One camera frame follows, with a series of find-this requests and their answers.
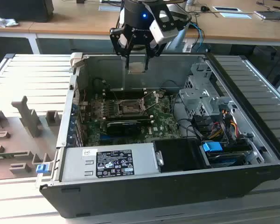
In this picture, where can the grey closed laptop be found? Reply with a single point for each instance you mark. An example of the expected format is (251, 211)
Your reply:
(269, 15)

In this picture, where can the black open PC case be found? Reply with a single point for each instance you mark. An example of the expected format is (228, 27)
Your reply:
(154, 196)

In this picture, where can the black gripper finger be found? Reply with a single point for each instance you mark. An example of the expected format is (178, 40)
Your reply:
(114, 39)
(154, 50)

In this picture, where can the black computer mouse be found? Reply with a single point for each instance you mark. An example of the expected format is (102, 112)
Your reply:
(204, 9)

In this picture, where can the CPU socket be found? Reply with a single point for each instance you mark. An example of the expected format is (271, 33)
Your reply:
(128, 108)

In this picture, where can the blue disk carrier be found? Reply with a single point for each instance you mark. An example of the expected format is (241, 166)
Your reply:
(211, 147)

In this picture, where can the wooden office desk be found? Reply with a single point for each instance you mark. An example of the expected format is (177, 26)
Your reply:
(84, 18)

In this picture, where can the round coin battery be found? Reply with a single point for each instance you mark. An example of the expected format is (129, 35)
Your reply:
(162, 95)

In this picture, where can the blue case latch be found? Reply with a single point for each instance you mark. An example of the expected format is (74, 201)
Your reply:
(42, 169)

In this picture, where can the crumpled white paper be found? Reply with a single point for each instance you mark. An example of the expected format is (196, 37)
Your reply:
(4, 22)

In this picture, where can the green motherboard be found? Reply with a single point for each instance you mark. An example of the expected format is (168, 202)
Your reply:
(163, 116)

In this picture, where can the brown grey parts rack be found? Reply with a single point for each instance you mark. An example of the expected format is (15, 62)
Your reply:
(21, 140)

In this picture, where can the silver topped CPU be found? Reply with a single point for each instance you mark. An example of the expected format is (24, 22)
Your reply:
(137, 68)

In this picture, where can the black box case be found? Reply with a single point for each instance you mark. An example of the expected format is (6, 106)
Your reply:
(21, 9)

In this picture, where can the beige plastic case latch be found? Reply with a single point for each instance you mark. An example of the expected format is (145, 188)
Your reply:
(75, 59)

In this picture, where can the white framed desk hatch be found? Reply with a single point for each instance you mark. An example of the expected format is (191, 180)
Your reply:
(226, 9)
(235, 15)
(107, 8)

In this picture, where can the white cup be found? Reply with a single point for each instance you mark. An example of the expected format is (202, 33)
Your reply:
(191, 2)

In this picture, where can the grey power supply unit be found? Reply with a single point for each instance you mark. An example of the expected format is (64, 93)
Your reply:
(74, 163)

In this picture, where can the blue expansion slot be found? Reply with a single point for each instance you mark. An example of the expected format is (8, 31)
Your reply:
(108, 138)

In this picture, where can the silver metal drive cage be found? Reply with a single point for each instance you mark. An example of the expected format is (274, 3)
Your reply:
(196, 95)

